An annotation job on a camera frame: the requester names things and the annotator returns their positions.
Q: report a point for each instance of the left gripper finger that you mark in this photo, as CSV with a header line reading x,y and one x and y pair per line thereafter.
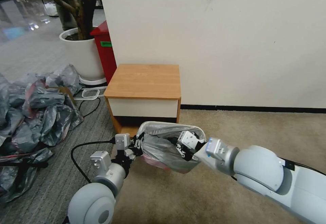
x,y
137,152
138,140

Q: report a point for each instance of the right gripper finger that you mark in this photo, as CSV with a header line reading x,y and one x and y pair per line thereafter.
x,y
201,138
179,150

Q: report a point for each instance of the grey garbage bag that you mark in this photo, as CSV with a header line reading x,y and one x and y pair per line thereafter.
x,y
160,150

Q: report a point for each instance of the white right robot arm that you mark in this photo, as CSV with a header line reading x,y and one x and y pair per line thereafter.
x,y
257,165

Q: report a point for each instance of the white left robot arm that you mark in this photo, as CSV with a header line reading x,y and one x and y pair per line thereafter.
x,y
89,201

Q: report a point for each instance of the small white trash can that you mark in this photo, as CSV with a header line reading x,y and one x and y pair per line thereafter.
x,y
175,127

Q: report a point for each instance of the pile of grey garbage bags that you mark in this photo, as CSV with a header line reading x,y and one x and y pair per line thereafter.
x,y
33,122

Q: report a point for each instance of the wooden nightstand with white drawer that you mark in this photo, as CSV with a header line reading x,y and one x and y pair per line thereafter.
x,y
145,84

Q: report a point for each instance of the white plant pot saucer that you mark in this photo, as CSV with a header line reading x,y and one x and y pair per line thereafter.
x,y
94,81

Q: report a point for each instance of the red bin with green label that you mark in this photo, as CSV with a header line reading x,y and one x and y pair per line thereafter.
x,y
105,53

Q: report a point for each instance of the large white plant pot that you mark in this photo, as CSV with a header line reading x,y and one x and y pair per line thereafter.
x,y
84,56

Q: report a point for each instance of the dark grey plant pot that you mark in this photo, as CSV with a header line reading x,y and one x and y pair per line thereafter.
x,y
66,17

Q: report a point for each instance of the brown indoor tree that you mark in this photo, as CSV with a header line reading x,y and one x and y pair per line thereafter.
x,y
81,7

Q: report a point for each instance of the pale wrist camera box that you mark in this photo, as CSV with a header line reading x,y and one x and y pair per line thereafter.
x,y
122,141
188,139

